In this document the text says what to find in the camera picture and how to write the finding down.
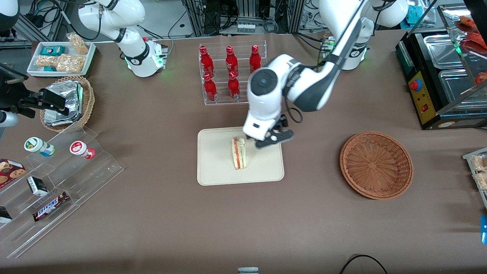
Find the green capped yogurt bottle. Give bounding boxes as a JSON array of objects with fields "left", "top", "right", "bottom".
[{"left": 24, "top": 137, "right": 56, "bottom": 157}]

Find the empty round wicker basket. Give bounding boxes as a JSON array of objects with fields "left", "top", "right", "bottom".
[{"left": 340, "top": 131, "right": 414, "bottom": 200}]

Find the triangle sandwich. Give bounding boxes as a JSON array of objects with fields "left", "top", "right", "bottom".
[{"left": 231, "top": 136, "right": 248, "bottom": 170}]

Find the red cola bottle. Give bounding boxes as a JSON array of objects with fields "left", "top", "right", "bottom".
[
  {"left": 250, "top": 45, "right": 262, "bottom": 73},
  {"left": 228, "top": 71, "right": 241, "bottom": 99},
  {"left": 225, "top": 46, "right": 239, "bottom": 75},
  {"left": 199, "top": 46, "right": 214, "bottom": 76},
  {"left": 203, "top": 73, "right": 218, "bottom": 102}
]

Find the aluminium frame rack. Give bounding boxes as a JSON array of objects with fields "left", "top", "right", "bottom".
[{"left": 183, "top": 0, "right": 305, "bottom": 37}]

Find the small black white carton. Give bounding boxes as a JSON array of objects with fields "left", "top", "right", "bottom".
[{"left": 27, "top": 176, "right": 49, "bottom": 197}]

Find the steel food pan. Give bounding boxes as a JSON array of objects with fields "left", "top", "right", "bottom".
[
  {"left": 439, "top": 70, "right": 487, "bottom": 110},
  {"left": 423, "top": 34, "right": 464, "bottom": 70}
]

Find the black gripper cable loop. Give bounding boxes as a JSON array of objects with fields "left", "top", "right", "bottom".
[{"left": 285, "top": 106, "right": 304, "bottom": 124}]

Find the clear tray with snacks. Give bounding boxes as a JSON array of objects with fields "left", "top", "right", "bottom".
[{"left": 462, "top": 148, "right": 487, "bottom": 210}]

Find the wicker basket holding foil containers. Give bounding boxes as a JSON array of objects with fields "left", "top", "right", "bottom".
[{"left": 39, "top": 75, "right": 95, "bottom": 133}]

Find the clear acrylic bottle rack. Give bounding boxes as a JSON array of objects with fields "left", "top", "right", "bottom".
[{"left": 199, "top": 41, "right": 267, "bottom": 106}]

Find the cream rectangular plastic tray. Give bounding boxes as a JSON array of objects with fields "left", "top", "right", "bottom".
[{"left": 197, "top": 127, "right": 285, "bottom": 186}]

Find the black floor cable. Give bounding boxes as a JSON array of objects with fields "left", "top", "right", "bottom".
[{"left": 340, "top": 254, "right": 388, "bottom": 274}]

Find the white snack tray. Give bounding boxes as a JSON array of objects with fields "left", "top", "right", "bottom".
[{"left": 27, "top": 41, "right": 96, "bottom": 78}]

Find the Snickers chocolate bar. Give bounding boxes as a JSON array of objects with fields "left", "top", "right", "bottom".
[{"left": 32, "top": 191, "right": 70, "bottom": 222}]

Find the red cookie box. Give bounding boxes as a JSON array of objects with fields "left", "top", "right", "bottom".
[{"left": 0, "top": 159, "right": 26, "bottom": 189}]

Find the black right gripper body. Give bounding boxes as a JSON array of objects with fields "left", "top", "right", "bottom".
[{"left": 0, "top": 63, "right": 39, "bottom": 113}]

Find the black food warmer cabinet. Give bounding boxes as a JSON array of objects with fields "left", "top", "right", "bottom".
[{"left": 396, "top": 4, "right": 487, "bottom": 131}]

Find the aluminium foil food container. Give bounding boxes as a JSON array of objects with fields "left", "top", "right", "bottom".
[{"left": 44, "top": 81, "right": 84, "bottom": 127}]

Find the clear acrylic stepped display shelf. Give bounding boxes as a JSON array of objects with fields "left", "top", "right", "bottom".
[{"left": 0, "top": 126, "right": 125, "bottom": 259}]

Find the red strawberry yogurt bottle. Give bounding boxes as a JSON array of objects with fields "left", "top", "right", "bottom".
[{"left": 70, "top": 141, "right": 95, "bottom": 159}]

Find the clear bag of puffed snacks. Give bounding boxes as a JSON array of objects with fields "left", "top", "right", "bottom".
[
  {"left": 56, "top": 54, "right": 86, "bottom": 73},
  {"left": 36, "top": 55, "right": 58, "bottom": 68},
  {"left": 67, "top": 33, "right": 89, "bottom": 55}
]

